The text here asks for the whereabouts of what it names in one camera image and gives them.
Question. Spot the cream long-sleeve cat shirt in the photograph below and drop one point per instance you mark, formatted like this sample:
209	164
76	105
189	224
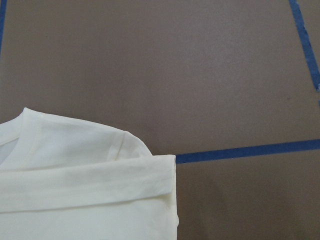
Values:
63	178

